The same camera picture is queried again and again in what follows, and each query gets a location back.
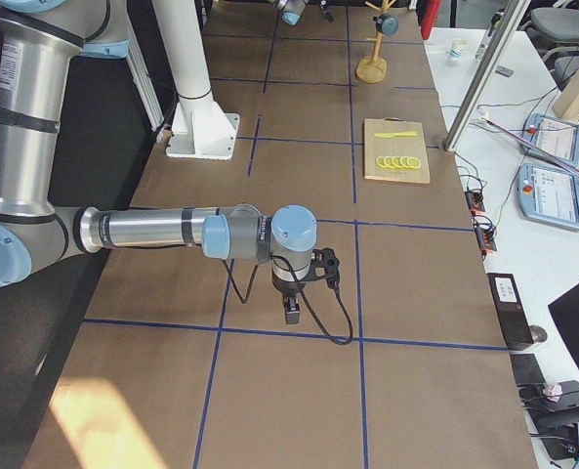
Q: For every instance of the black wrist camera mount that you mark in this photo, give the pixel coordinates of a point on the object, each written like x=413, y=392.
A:
x=324, y=265

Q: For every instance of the orange black usb hub far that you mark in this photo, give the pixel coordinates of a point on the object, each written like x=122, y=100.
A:
x=474, y=200

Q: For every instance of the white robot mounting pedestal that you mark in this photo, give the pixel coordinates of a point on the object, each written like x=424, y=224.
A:
x=200, y=128

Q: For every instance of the far teach pendant tablet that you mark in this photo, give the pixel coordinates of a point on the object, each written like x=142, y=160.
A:
x=558, y=137

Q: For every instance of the black electronics box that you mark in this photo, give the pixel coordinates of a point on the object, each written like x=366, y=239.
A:
x=510, y=313

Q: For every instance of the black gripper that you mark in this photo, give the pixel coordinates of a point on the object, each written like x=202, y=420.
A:
x=287, y=288

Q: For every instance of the orange black usb hub near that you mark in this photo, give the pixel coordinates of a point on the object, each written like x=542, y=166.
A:
x=485, y=231

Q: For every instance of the near teach pendant tablet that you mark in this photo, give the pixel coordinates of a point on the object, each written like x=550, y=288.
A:
x=548, y=195

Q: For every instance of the wooden cup storage rack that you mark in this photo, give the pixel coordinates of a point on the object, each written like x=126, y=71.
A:
x=372, y=69

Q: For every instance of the bamboo cutting board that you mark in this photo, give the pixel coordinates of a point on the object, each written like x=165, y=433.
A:
x=374, y=147

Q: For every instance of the yellow plastic knife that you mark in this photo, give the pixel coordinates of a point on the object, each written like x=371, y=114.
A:
x=391, y=135

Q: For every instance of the white paper cup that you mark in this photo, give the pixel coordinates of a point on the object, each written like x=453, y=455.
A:
x=456, y=50

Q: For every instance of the dark blue mug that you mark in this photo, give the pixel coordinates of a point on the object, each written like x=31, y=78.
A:
x=386, y=24

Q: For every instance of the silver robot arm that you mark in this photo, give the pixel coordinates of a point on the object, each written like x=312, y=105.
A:
x=40, y=38
x=290, y=10

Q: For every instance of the lemon slice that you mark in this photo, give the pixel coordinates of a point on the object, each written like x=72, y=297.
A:
x=416, y=163
x=388, y=160
x=381, y=161
x=405, y=162
x=397, y=162

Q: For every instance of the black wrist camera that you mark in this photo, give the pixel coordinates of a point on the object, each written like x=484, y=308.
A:
x=326, y=10

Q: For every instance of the orange black usb hub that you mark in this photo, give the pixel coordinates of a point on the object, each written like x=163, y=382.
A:
x=485, y=231
x=474, y=200

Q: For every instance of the aluminium frame post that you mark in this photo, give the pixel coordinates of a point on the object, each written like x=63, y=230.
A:
x=495, y=49

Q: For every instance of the teach pendant tablet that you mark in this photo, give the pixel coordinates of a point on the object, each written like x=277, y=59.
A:
x=558, y=137
x=548, y=195

